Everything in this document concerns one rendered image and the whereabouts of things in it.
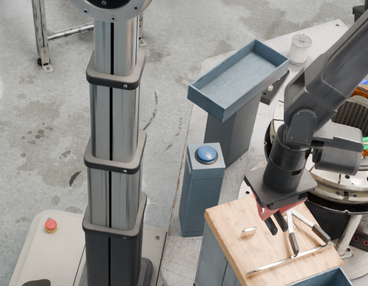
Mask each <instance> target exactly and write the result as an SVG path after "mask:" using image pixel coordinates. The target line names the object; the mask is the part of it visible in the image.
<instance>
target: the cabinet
mask: <svg viewBox="0 0 368 286"><path fill-rule="evenodd" d="M193 286H242V285H241V283H240V281H239V279H238V278H237V276H236V274H235V272H234V270H233V268H232V267H231V265H230V263H229V261H228V259H227V257H226V256H225V254H224V252H223V250H222V249H221V247H220V245H219V243H218V241H217V239H216V237H215V236H214V234H213V232H212V230H211V228H210V226H209V225H208V223H207V221H206V222H205V226H204V232H203V238H202V244H201V247H200V253H199V259H198V265H197V269H196V275H195V281H194V284H193Z"/></svg>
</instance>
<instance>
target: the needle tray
mask: <svg viewBox="0 0 368 286"><path fill-rule="evenodd" d="M289 63H290V58H288V57H286V56H285V55H283V54H282V53H280V52H278V51H276V50H275V49H273V48H272V47H270V46H268V45H267V44H265V43H263V42H262V41H260V40H259V39H257V38H254V39H253V40H251V41H250V42H248V43H247V44H245V45H244V46H243V47H241V48H240V49H238V50H237V51H235V52H234V53H232V54H231V55H230V56H228V57H227V58H226V59H224V60H223V61H222V62H220V63H218V64H217V65H216V66H214V67H213V68H211V69H210V70H209V71H207V72H206V73H204V74H203V75H201V76H200V77H199V78H197V79H196V80H194V81H193V82H191V83H190V84H189V86H188V92H187V99H188V100H190V101H191V102H193V103H194V104H196V105H197V106H198V107H200V108H201V109H203V110H205V111H206V112H207V113H208V116H207V123H206V130H205V134H204V141H203V143H204V144H209V143H220V147H221V152H222V155H223V159H224V163H225V169H227V168H228V167H229V166H230V165H231V164H233V163H234V162H235V161H236V160H237V159H239V158H240V157H241V156H242V155H243V154H244V153H246V152H247V151H248V150H249V145H250V141H251V138H252V133H253V128H254V124H255V121H256V116H257V112H258V107H259V104H260V99H261V95H262V92H263V91H264V90H265V89H266V88H268V87H269V86H270V85H272V84H273V83H274V82H275V81H277V80H278V79H279V78H280V77H282V76H283V75H284V74H286V73H287V70H288V66H289Z"/></svg>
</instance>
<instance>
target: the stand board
mask: <svg viewBox="0 0 368 286"><path fill-rule="evenodd" d="M292 209H293V210H295V211H297V212H298V213H299V214H301V215H302V216H303V217H305V218H306V219H308V220H309V221H311V222H312V223H313V224H316V225H318V226H319V224H318V223H317V222H316V220H315V219H314V217H313V215H312V214H311V212H310V211H309V210H308V208H307V207H306V205H305V204H304V202H303V203H301V204H299V205H297V206H295V207H293V208H292ZM204 218H205V219H206V221H207V223H208V225H209V226H210V228H211V230H212V232H213V234H214V236H215V237H216V239H217V241H218V243H219V245H220V247H221V249H222V250H223V252H224V254H225V256H226V257H227V259H228V261H229V263H230V265H231V267H232V268H233V270H234V272H235V274H236V276H237V278H238V279H239V281H240V283H241V285H242V286H285V285H288V284H291V283H294V282H296V281H299V280H302V279H305V278H307V277H310V276H312V275H316V274H318V273H321V272H323V271H326V270H329V269H331V268H334V267H337V266H341V267H342V268H343V266H344V261H343V260H342V259H341V257H340V256H339V254H338V252H337V251H336V249H335V248H334V247H333V246H332V248H331V249H328V250H325V251H322V252H320V253H317V254H314V255H311V256H308V257H306V258H303V259H300V260H297V261H294V262H292V263H291V262H290V263H289V264H286V265H284V266H280V267H278V268H275V269H272V270H270V271H266V272H264V273H261V274H258V275H256V276H252V277H250V278H246V273H247V272H249V271H253V270H256V269H258V268H261V267H264V266H267V265H269V264H272V263H275V262H278V261H280V260H283V259H286V258H289V257H292V256H294V253H293V250H292V248H291V244H290V241H289V238H288V230H287V231H286V232H283V231H282V229H281V228H280V226H279V225H278V223H277V221H276V219H275V218H274V216H273V215H271V218H272V220H273V221H274V223H275V225H276V227H277V228H278V232H277V235H272V234H271V232H270V231H269V229H268V227H267V226H266V224H265V222H264V221H262V220H261V219H260V217H259V215H258V210H257V204H256V200H255V198H254V196H253V195H250V196H247V197H243V198H240V199H237V200H234V201H230V202H228V203H224V204H221V205H218V206H215V207H212V208H208V209H206V210H205V213H204ZM293 223H294V225H295V226H296V228H294V227H293V232H294V234H295V237H296V240H297V243H298V246H299V253H298V254H300V253H303V252H305V251H308V250H312V249H314V248H317V247H320V246H322V245H326V243H324V242H323V241H322V240H321V239H320V238H319V237H318V236H317V235H316V234H315V233H314V232H313V231H312V230H311V228H310V227H309V226H307V225H306V224H304V223H303V222H301V221H300V220H298V219H297V220H295V221H293ZM254 226H256V227H257V230H256V233H255V234H253V235H250V236H247V237H244V238H241V237H240V236H241V231H242V230H245V229H249V228H252V227H254ZM319 227H320V226H319Z"/></svg>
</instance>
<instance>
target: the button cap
mask: <svg viewBox="0 0 368 286"><path fill-rule="evenodd" d="M197 156H198V158H199V159H200V160H201V161H204V162H211V161H213V160H214V159H215V158H216V151H215V149H214V148H212V147H210V146H202V147H200V148H199V149H198V152H197Z"/></svg>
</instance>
